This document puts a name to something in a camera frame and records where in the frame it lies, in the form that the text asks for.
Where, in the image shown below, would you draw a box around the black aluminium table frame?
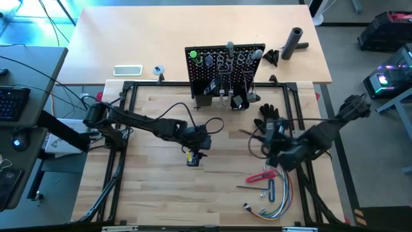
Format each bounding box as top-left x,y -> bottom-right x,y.
71,73 -> 347,227

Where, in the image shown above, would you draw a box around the black plastic clips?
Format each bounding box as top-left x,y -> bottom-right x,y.
263,48 -> 281,68

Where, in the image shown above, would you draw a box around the black grey work glove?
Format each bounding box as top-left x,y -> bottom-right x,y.
253,102 -> 281,130

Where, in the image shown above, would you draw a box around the black spirit level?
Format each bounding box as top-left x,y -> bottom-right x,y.
204,77 -> 222,96

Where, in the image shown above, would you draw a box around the light wood desk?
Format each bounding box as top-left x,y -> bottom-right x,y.
57,5 -> 333,86

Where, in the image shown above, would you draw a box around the grey side desk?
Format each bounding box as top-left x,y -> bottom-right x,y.
0,44 -> 70,212

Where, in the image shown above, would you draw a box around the black red equipment case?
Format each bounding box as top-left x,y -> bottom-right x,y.
357,10 -> 412,53

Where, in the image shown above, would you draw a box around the wire pegboard hook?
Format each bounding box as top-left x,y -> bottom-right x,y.
243,71 -> 257,96
218,63 -> 235,94

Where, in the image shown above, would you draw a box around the tall black pegboard bin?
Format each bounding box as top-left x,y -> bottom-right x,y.
192,79 -> 214,107

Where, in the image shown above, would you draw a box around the black slanted beam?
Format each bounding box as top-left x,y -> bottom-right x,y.
36,110 -> 92,153

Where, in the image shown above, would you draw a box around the grey cylinder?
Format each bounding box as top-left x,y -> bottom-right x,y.
281,26 -> 304,61

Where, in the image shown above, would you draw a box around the coloured cable bundle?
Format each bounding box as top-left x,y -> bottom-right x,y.
243,166 -> 295,222

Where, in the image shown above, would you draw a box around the wire screwdriver holder rack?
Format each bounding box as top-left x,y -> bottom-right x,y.
201,48 -> 263,67

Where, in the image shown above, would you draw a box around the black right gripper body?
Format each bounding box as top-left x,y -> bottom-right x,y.
263,118 -> 291,159

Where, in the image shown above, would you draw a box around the black metal pegboard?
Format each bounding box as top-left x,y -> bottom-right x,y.
185,43 -> 267,97

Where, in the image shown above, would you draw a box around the grey metal desk frame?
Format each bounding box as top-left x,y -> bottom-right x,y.
375,86 -> 412,176

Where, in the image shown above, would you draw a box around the small black pegboard bin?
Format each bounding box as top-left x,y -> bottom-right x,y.
230,86 -> 250,111

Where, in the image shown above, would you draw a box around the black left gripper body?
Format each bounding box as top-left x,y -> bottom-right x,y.
183,124 -> 213,152

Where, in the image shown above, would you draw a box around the green black screwdriver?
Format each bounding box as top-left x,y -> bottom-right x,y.
189,50 -> 202,67

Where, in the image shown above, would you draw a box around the black handheld device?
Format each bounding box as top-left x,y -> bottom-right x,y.
0,167 -> 24,212

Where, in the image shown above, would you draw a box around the black RGB computer tower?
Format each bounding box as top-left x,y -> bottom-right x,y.
362,43 -> 412,101

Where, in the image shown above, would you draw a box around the silver metal bracket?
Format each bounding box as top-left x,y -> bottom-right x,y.
102,225 -> 140,232
282,226 -> 319,232

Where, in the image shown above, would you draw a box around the white cardboard box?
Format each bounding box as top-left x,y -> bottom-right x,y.
44,118 -> 95,158

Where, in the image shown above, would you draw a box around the white stand base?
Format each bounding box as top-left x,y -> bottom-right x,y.
308,0 -> 327,27

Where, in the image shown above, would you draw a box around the grey handled screwdriver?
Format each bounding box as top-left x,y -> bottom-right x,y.
225,41 -> 235,67
248,49 -> 264,65

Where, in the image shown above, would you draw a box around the black computer mouse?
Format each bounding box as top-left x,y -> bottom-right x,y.
12,128 -> 31,152

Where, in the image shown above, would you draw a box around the red handled tool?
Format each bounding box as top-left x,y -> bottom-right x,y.
245,169 -> 277,184

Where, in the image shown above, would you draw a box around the black keyboard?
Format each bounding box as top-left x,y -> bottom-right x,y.
0,86 -> 32,122

